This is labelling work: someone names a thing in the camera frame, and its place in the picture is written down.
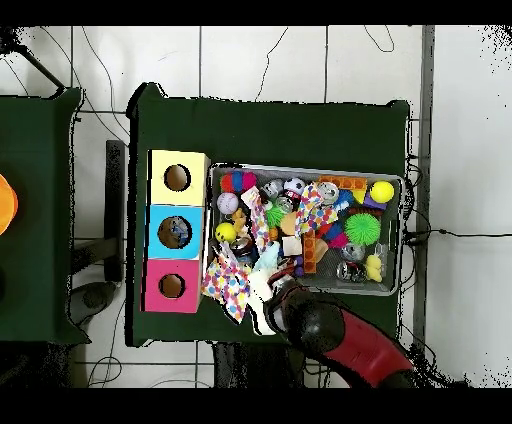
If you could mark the black flat panel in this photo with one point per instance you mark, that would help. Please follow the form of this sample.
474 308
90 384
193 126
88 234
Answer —
115 208

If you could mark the black and white soccer ball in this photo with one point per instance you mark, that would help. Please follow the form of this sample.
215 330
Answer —
294 187

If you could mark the black tripod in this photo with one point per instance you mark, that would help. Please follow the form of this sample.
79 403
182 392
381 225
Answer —
8 40

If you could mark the grey floor stand base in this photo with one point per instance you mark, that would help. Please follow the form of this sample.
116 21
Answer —
92 298

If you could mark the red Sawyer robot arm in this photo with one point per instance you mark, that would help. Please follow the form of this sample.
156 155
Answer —
352 344

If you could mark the crushed silver can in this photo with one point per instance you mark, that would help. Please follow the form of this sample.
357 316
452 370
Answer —
328 193

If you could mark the wooden box with three holes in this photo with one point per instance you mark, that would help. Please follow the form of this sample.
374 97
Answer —
160 240

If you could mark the white baseball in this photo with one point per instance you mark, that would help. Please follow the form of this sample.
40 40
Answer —
228 202

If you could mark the orange round object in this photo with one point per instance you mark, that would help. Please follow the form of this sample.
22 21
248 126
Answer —
6 204

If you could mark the rainbow spiky toy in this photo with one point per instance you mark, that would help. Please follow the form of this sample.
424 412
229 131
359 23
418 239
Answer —
240 182

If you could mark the large polka dot cloth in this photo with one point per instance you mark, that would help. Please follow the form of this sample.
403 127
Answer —
228 284

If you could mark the cream muslin cloth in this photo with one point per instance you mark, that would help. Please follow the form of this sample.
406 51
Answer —
260 308

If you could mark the yellow smiley ball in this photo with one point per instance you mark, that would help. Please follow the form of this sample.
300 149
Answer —
226 233

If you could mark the mint green cloth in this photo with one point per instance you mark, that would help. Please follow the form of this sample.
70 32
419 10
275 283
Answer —
268 258

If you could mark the green covered side table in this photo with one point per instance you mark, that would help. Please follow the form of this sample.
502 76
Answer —
40 240

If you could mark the small polka dot cloth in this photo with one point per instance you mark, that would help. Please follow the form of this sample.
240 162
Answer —
308 210

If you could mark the shallow clear bin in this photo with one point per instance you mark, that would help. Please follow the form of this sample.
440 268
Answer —
398 240

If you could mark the large green spiky ball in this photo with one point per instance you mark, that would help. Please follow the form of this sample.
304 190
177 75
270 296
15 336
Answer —
363 229

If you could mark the crushed red black can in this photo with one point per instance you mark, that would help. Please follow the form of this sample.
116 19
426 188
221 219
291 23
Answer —
350 272

